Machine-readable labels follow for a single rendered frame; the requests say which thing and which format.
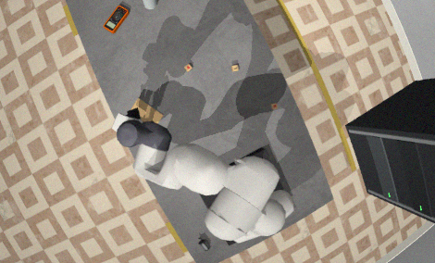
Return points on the orange multimeter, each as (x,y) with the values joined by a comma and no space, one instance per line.
(116,19)

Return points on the orange block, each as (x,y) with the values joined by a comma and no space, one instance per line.
(188,67)

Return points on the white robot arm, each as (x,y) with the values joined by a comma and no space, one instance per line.
(230,217)

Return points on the white bottle with blue cap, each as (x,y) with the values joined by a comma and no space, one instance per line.
(150,4)

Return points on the orange mat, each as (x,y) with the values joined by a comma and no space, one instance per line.
(147,113)

